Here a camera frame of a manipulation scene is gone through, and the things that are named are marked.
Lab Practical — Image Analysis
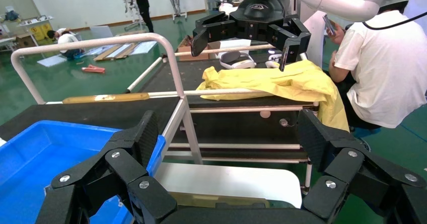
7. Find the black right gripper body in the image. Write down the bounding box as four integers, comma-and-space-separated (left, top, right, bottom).
229, 0, 298, 42

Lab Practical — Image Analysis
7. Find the white flat floor board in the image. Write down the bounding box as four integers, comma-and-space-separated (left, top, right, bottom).
36, 55, 67, 67

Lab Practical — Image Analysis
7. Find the blue plastic bin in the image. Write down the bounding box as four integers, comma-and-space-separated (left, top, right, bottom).
0, 120, 167, 224

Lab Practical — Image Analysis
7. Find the wood framed floor panel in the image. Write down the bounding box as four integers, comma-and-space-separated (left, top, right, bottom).
93, 43, 136, 62

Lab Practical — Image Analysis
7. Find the white humanoid robot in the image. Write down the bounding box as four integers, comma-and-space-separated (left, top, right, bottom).
121, 0, 144, 25

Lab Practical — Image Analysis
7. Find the yellow wooden edge strip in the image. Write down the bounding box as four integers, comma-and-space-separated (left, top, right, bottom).
62, 93, 151, 104

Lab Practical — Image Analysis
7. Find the seated person in white shirt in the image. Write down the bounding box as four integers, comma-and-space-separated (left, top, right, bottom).
328, 1, 427, 140

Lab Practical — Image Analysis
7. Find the black cart with white pipes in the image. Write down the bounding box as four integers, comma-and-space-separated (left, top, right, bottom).
125, 44, 321, 195

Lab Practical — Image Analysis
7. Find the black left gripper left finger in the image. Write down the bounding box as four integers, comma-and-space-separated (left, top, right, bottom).
35, 110, 178, 224

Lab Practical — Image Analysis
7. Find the yellow caution sign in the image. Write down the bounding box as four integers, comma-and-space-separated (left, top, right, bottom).
30, 23, 53, 42

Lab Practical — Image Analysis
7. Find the cardboard box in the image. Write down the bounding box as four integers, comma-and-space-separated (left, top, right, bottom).
177, 35, 221, 61

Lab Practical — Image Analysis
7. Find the crouching person in white shirt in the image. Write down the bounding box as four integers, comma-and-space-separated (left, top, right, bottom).
46, 28, 84, 59

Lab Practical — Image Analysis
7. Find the smartphone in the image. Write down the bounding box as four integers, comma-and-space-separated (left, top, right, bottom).
322, 14, 337, 36

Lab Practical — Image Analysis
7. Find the red object on floor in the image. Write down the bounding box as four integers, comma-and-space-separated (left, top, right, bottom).
82, 64, 106, 74

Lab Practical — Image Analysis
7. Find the standing person in black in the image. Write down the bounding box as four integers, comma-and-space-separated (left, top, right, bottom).
124, 0, 155, 33

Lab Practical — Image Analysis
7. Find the brass coloured metal strip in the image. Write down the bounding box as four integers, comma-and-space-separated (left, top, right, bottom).
168, 191, 270, 209

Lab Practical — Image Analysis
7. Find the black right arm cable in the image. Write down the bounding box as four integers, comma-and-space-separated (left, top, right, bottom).
362, 12, 427, 31

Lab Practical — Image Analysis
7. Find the white tubular railing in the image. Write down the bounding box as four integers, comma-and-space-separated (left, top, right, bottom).
11, 33, 186, 105

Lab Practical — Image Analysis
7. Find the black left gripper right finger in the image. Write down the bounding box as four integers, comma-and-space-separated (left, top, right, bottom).
296, 109, 427, 224

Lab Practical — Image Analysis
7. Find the white background table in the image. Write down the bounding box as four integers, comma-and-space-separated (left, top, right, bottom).
17, 15, 54, 28

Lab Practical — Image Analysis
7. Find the white VR headset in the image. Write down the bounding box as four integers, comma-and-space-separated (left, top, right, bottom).
265, 50, 284, 69
219, 51, 257, 70

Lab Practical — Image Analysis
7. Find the yellow cloth garment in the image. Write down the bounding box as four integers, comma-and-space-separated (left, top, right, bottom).
196, 59, 350, 132

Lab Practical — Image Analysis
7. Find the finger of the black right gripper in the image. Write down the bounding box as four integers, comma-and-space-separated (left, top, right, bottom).
190, 12, 246, 57
266, 17, 312, 72

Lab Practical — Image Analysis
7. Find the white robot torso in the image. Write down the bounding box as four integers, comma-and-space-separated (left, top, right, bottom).
298, 2, 327, 68

